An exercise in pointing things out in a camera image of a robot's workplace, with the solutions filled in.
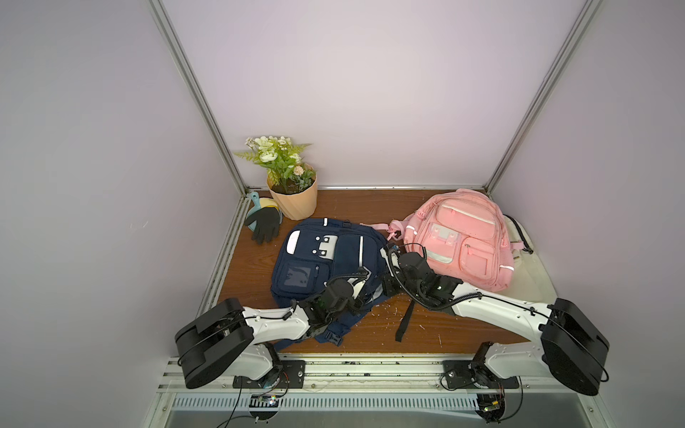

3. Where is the black work glove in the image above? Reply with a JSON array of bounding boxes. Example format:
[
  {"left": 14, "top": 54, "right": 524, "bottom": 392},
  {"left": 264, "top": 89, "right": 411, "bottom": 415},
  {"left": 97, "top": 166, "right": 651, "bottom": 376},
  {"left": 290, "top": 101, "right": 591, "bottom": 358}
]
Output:
[{"left": 244, "top": 207, "right": 282, "bottom": 245}]

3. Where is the right corner aluminium profile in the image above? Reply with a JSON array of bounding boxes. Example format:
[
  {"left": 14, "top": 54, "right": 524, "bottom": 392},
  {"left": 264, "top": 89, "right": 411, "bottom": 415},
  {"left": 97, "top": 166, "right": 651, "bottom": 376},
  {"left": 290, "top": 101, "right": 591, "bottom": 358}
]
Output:
[{"left": 483, "top": 0, "right": 604, "bottom": 195}]

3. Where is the green white artificial plant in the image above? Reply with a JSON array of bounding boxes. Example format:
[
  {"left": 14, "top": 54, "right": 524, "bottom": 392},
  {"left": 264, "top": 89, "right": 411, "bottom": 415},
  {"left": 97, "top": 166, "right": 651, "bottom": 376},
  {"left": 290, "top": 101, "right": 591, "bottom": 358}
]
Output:
[{"left": 234, "top": 136, "right": 317, "bottom": 194}]

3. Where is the terracotta flower pot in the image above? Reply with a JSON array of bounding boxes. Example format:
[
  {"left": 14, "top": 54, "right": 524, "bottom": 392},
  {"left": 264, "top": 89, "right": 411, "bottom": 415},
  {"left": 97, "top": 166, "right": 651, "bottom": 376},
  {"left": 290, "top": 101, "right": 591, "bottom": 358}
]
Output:
[{"left": 267, "top": 163, "right": 319, "bottom": 220}]

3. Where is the yellow sponge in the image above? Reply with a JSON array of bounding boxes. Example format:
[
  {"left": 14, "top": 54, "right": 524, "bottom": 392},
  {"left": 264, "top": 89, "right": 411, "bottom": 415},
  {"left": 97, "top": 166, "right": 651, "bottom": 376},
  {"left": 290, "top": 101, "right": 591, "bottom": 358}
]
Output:
[{"left": 260, "top": 198, "right": 279, "bottom": 210}]

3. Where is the corner aluminium profile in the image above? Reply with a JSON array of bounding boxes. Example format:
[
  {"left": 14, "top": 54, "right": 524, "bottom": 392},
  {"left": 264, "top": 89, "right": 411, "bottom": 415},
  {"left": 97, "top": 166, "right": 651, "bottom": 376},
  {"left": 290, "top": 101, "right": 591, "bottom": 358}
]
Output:
[
  {"left": 483, "top": 0, "right": 604, "bottom": 195},
  {"left": 148, "top": 0, "right": 248, "bottom": 194}
]

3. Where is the circuit board with cable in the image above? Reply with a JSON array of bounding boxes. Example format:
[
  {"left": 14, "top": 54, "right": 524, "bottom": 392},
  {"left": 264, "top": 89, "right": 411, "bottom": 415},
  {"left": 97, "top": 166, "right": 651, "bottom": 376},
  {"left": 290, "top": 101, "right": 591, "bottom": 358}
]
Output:
[
  {"left": 476, "top": 393, "right": 524, "bottom": 424},
  {"left": 217, "top": 392, "right": 288, "bottom": 428}
]

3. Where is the left circuit board with cable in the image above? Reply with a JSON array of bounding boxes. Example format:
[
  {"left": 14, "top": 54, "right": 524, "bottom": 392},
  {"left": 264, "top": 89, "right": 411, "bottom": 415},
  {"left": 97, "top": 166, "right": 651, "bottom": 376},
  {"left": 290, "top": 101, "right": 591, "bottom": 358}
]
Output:
[{"left": 217, "top": 392, "right": 288, "bottom": 428}]

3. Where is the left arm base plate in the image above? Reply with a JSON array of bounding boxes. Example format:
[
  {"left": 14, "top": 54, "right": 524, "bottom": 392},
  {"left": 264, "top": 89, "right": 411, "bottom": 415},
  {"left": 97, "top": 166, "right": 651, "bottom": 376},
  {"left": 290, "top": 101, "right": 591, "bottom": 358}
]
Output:
[{"left": 232, "top": 360, "right": 306, "bottom": 392}]

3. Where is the aluminium mounting rail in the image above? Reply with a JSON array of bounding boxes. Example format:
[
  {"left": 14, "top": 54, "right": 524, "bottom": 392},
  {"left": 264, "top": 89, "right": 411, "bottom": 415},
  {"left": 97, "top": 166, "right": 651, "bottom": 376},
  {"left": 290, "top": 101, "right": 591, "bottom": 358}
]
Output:
[{"left": 155, "top": 353, "right": 573, "bottom": 393}]

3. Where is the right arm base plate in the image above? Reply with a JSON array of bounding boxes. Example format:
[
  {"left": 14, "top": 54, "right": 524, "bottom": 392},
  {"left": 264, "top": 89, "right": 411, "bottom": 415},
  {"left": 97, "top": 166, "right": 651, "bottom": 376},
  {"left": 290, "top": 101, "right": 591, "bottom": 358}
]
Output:
[{"left": 442, "top": 360, "right": 520, "bottom": 391}]

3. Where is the navy blue backpack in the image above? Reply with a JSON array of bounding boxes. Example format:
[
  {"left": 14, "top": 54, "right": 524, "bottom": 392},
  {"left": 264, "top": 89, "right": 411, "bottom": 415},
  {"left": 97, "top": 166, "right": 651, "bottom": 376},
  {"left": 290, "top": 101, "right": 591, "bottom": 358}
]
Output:
[{"left": 270, "top": 218, "right": 390, "bottom": 346}]

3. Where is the left corner aluminium profile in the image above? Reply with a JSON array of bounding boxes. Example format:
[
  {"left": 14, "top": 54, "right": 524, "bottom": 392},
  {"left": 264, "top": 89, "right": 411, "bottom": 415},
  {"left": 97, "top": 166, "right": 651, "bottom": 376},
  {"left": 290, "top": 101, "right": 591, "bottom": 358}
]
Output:
[{"left": 148, "top": 0, "right": 248, "bottom": 194}]

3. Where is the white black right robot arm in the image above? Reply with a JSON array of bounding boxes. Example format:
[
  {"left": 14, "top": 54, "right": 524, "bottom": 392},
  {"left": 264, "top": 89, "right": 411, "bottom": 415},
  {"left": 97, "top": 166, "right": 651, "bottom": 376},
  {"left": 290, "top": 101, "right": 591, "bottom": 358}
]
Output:
[{"left": 381, "top": 244, "right": 610, "bottom": 396}]

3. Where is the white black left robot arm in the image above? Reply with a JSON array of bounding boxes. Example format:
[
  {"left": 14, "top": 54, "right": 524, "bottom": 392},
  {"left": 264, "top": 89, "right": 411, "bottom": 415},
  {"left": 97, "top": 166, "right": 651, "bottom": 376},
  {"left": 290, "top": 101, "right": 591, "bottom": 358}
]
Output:
[{"left": 175, "top": 267, "right": 371, "bottom": 390}]

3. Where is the right circuit board with cable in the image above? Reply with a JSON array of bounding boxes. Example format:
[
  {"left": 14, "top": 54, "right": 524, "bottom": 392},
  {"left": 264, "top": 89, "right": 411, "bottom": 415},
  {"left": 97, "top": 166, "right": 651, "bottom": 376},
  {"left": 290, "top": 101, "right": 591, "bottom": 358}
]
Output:
[{"left": 476, "top": 393, "right": 524, "bottom": 424}]

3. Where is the pink backpack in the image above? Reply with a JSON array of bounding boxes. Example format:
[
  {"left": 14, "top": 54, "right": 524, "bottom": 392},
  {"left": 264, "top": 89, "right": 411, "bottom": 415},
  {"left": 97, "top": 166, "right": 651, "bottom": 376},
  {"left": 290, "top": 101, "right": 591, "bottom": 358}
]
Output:
[{"left": 371, "top": 189, "right": 523, "bottom": 292}]

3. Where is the cream canvas backpack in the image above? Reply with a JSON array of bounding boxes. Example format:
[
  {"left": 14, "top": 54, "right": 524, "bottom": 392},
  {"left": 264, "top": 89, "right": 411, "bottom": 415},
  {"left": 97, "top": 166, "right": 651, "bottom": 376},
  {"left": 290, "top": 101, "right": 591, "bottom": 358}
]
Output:
[{"left": 394, "top": 213, "right": 558, "bottom": 343}]

